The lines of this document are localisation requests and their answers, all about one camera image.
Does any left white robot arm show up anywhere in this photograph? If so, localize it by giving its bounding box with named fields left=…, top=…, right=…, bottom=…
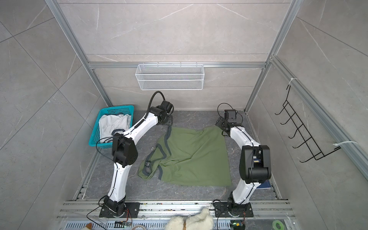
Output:
left=100, top=100, right=174, bottom=218

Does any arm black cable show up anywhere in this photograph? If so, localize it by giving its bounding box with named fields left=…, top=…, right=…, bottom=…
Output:
left=217, top=103, right=244, bottom=125
left=143, top=90, right=166, bottom=120

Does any green tank top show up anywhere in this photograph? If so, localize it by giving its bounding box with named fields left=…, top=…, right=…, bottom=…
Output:
left=138, top=126, right=232, bottom=187

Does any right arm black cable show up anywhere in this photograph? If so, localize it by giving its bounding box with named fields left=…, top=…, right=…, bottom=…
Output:
left=217, top=103, right=244, bottom=125

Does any black wire hook rack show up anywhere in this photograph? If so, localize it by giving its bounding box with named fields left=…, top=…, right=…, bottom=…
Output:
left=275, top=85, right=341, bottom=163

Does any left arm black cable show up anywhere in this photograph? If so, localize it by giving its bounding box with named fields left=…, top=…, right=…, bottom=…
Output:
left=143, top=90, right=166, bottom=120

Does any white tank top in basket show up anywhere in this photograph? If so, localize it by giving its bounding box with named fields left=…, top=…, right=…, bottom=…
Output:
left=98, top=114, right=132, bottom=141

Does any green tape roll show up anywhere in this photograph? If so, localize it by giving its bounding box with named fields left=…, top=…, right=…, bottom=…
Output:
left=272, top=220, right=285, bottom=230

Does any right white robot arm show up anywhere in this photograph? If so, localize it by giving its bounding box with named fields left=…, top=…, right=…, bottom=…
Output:
left=213, top=109, right=271, bottom=218

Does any white plush toy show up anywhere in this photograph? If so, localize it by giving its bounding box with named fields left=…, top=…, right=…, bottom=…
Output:
left=165, top=208, right=214, bottom=230

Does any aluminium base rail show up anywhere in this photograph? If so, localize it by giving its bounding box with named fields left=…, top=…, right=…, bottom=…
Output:
left=56, top=200, right=300, bottom=230

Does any teal plastic basket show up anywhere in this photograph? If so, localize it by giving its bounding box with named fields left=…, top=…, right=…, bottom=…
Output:
left=89, top=105, right=134, bottom=149

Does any blue book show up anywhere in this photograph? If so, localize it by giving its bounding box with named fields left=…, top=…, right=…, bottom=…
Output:
left=257, top=180, right=272, bottom=189

